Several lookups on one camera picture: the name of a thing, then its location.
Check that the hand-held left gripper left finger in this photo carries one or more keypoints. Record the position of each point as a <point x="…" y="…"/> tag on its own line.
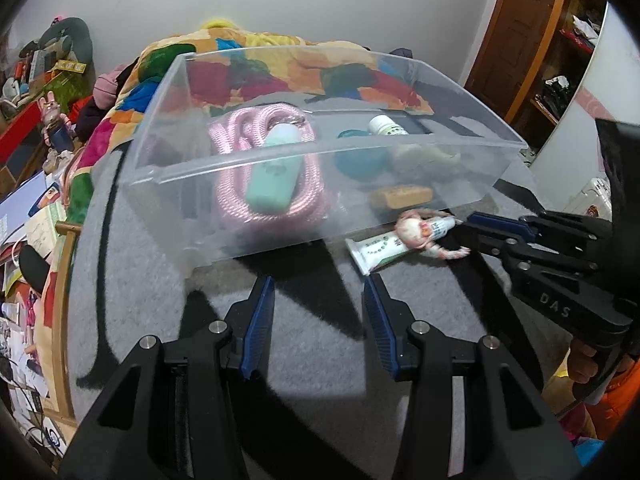
<point x="257" y="327"/>

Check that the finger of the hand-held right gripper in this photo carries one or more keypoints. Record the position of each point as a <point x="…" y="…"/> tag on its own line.
<point x="550" y="290"/>
<point x="495" y="223"/>

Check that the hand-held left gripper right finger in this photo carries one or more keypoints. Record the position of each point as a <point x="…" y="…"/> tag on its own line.
<point x="379" y="330"/>

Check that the white green ointment tube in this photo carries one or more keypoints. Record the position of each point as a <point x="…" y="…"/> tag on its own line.
<point x="380" y="252"/>

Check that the small pink doll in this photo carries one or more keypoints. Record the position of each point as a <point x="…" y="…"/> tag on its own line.
<point x="415" y="232"/>

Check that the clear plastic storage box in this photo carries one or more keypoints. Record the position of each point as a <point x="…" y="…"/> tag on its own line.
<point x="350" y="195"/>

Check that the person's right hand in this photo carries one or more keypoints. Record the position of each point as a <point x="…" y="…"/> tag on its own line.
<point x="582" y="366"/>

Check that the white storage case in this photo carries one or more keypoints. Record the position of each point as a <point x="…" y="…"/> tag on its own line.
<point x="590" y="200"/>

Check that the grey felt blanket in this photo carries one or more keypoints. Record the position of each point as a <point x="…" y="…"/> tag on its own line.
<point x="315" y="360"/>

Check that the tan rectangular block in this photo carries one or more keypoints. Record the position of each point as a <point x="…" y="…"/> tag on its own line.
<point x="402" y="196"/>

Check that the pale beige toy figure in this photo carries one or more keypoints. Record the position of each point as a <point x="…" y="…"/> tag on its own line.
<point x="425" y="156"/>

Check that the white rounded panel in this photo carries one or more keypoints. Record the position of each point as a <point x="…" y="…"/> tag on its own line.
<point x="580" y="125"/>

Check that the white pill bottle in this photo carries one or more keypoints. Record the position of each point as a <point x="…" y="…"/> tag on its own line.
<point x="385" y="125"/>

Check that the mint green bottle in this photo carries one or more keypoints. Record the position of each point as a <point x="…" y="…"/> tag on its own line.
<point x="272" y="180"/>

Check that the teal round container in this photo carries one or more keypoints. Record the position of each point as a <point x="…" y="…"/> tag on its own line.
<point x="357" y="162"/>

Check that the brown wooden door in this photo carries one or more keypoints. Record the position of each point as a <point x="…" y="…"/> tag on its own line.
<point x="520" y="35"/>

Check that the cluttered wooden shelf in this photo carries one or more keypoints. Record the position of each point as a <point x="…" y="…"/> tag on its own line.
<point x="575" y="25"/>

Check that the colourful patchwork blanket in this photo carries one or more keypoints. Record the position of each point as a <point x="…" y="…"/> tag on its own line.
<point x="120" y="120"/>

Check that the pile of papers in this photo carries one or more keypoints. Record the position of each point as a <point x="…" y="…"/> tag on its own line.
<point x="30" y="220"/>

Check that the dark cloth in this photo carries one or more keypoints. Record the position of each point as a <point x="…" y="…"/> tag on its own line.
<point x="90" y="120"/>

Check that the pink knit hat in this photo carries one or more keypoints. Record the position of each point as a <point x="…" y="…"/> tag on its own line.
<point x="107" y="87"/>

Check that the pink rabbit toy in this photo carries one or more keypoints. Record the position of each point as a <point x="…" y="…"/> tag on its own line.
<point x="52" y="116"/>

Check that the yellow fluffy cloth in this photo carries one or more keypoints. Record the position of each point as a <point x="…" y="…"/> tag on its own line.
<point x="222" y="23"/>

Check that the red cabinet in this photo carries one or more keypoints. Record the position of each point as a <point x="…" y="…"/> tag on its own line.
<point x="20" y="130"/>

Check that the dark green cushion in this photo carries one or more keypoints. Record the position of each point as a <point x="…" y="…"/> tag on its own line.
<point x="75" y="35"/>

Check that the wooden bed rail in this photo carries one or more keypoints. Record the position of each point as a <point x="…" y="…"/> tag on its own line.
<point x="62" y="310"/>

